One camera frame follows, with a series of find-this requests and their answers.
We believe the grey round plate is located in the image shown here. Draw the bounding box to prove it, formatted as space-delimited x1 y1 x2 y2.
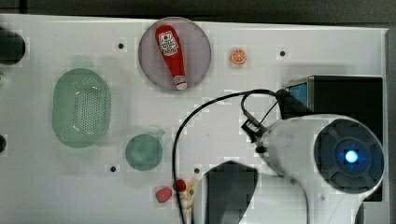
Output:
138 17 211 91

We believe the peeled toy banana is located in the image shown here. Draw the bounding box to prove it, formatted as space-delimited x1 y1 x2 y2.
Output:
177 178 199 218

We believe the red toy cherry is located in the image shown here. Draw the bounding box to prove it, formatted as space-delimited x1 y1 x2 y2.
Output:
173 179 187 192

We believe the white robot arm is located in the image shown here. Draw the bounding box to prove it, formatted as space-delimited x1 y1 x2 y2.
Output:
191 115 385 224

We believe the black toaster oven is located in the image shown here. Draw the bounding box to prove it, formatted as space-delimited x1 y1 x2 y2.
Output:
279 76 384 193

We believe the black cylinder cup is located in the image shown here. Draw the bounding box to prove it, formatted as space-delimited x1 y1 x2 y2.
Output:
0 29 26 65

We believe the green perforated colander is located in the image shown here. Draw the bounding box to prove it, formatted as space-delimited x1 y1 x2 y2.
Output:
51 68 111 148

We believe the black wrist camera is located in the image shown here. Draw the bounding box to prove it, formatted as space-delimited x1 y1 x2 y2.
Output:
241 119 267 143

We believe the red ketchup bottle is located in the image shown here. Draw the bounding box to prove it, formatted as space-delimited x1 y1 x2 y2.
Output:
155 25 188 91

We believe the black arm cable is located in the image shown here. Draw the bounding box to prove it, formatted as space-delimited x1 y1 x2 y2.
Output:
171 89 281 224

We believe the red toy strawberry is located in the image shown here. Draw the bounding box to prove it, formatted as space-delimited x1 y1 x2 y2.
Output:
155 187 173 203

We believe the orange slice toy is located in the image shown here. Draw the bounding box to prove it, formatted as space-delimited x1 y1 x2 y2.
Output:
231 49 247 64

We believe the green measuring cup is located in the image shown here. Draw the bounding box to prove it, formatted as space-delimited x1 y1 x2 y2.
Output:
125 130 164 172

